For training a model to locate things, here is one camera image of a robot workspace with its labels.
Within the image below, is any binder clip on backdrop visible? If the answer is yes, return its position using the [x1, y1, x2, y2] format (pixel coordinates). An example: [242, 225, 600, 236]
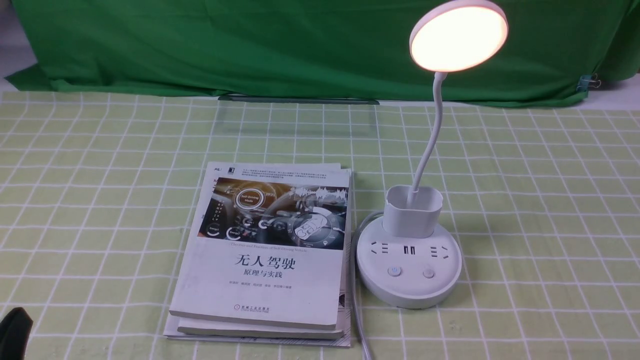
[576, 73, 602, 92]

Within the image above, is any white lamp power cable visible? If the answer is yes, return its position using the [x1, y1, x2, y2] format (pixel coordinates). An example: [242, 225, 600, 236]
[349, 210, 385, 360]

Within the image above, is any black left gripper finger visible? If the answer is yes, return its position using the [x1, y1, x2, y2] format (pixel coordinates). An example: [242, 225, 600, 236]
[0, 307, 34, 360]

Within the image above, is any green backdrop cloth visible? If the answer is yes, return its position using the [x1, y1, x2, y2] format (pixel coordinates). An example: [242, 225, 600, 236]
[7, 0, 639, 108]

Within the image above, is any white desk lamp with base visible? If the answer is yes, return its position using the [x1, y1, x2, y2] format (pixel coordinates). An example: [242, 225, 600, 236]
[351, 0, 509, 309]

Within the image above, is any bottom white book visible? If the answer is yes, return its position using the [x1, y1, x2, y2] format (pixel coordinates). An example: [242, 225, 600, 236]
[163, 167, 354, 348]

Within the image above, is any green checkered tablecloth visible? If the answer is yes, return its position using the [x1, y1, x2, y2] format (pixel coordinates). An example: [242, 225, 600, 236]
[0, 92, 640, 360]

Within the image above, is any white book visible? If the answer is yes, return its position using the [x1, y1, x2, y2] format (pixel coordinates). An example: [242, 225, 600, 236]
[163, 167, 354, 348]
[177, 169, 353, 341]

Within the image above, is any top self-driving textbook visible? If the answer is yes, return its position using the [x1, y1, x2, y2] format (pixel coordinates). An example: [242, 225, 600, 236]
[169, 161, 352, 331]

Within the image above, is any middle white book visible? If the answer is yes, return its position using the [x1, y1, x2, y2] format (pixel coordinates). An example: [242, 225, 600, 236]
[177, 169, 353, 341]

